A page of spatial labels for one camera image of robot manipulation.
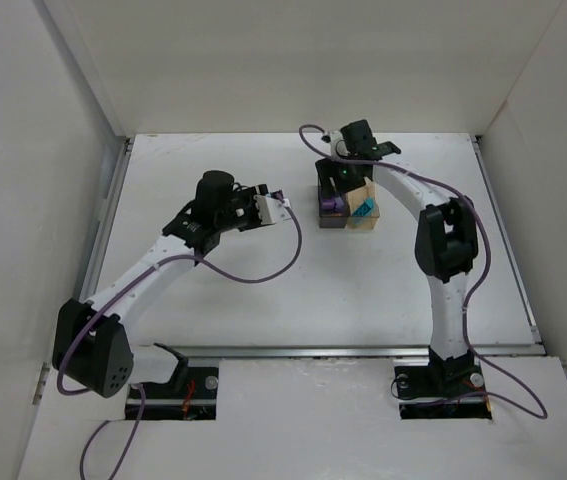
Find purple arch lego piece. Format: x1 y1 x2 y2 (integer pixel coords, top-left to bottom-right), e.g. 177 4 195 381
320 197 346 212

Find teal lego with purple arch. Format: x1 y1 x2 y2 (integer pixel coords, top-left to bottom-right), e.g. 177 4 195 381
350 197 379 219

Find teal curved lego brick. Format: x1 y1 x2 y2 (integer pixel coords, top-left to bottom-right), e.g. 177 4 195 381
271 191 285 203

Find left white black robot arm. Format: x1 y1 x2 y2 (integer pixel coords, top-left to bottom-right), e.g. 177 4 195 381
52 170 269 398

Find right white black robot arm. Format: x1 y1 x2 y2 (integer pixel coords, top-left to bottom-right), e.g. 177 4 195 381
312 120 486 380

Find grey transparent container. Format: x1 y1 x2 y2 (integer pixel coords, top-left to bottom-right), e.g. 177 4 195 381
318 195 350 229

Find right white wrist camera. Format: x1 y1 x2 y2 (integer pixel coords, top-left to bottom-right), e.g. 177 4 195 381
321 130 350 158

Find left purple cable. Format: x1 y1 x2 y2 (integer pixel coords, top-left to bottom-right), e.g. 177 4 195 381
55 202 306 476

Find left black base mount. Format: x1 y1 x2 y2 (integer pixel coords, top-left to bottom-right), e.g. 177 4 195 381
124 343 219 421

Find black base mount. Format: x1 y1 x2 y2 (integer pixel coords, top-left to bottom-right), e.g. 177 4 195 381
391 349 492 420
124 343 219 421

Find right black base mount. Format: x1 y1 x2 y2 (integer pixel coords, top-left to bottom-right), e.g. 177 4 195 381
391 349 492 420

